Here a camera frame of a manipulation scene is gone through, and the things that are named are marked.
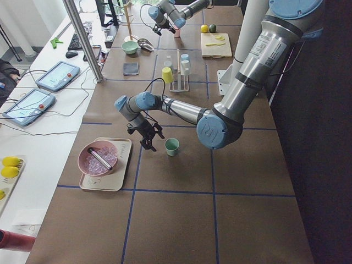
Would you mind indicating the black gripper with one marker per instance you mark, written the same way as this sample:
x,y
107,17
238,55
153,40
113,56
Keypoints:
x,y
144,130
163,23

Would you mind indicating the pink cup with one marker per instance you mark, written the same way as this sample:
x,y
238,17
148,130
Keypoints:
x,y
177,33

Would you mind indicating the mint green cup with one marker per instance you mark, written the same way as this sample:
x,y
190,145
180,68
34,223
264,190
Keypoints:
x,y
172,146

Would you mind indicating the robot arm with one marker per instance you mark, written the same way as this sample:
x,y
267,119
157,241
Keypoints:
x,y
166,15
279,25

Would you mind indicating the grey cup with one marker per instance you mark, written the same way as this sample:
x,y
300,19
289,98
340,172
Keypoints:
x,y
168,63

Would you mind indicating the light blue cup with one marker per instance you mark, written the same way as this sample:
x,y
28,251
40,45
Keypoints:
x,y
185,57

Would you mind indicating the white cup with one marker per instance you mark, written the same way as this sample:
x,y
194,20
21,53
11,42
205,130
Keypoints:
x,y
185,67

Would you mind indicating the yellow cup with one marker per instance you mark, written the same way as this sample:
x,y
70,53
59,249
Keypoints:
x,y
167,75

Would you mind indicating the metal scoop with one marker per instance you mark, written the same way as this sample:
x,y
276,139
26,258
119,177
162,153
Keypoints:
x,y
145,44

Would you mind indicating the mint green bowl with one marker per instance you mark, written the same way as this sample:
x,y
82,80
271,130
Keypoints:
x,y
130,47

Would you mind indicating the yellow lemon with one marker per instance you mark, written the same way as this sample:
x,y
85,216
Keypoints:
x,y
204,28

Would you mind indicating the green lime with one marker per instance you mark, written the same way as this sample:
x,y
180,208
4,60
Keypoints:
x,y
212,28

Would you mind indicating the grey folded cloth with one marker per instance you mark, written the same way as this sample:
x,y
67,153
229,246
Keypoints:
x,y
131,69

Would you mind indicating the wooden cutting board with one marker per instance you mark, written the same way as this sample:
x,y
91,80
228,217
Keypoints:
x,y
215,51

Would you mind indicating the lemon slice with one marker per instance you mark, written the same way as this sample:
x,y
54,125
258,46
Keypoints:
x,y
219,37

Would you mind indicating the yellow plastic knife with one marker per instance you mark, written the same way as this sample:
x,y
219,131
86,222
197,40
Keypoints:
x,y
215,44

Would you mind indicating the beige tray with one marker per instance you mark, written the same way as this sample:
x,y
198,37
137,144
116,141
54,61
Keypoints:
x,y
112,181

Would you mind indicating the pink bowl with ice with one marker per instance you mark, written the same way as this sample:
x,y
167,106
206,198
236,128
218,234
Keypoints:
x,y
91,166

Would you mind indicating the black keyboard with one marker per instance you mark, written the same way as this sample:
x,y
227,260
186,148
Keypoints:
x,y
75,43

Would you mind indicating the black computer mouse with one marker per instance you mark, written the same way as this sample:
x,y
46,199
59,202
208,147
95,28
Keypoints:
x,y
71,54

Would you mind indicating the green plastic clamp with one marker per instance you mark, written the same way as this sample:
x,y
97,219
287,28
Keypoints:
x,y
54,42

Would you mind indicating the teach pendant far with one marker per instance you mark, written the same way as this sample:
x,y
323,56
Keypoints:
x,y
58,77

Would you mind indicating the teach pendant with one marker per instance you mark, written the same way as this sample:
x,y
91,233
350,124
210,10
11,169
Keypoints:
x,y
30,107
58,77

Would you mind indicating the teach pendant near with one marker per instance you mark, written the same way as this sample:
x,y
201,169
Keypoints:
x,y
30,107

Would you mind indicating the lemons on side tray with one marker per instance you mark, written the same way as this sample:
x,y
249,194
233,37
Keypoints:
x,y
10,173

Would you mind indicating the red bottle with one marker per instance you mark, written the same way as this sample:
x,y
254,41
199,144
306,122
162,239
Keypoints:
x,y
16,242

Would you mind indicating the white wire cup rack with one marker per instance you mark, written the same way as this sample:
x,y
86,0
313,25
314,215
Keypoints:
x,y
180,83

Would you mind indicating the metal tongs black handle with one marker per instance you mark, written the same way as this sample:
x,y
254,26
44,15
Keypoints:
x,y
99,158

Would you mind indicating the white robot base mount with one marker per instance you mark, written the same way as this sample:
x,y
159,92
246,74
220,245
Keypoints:
x,y
250,31

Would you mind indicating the aluminium frame post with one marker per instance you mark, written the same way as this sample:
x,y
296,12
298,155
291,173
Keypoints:
x,y
79,29

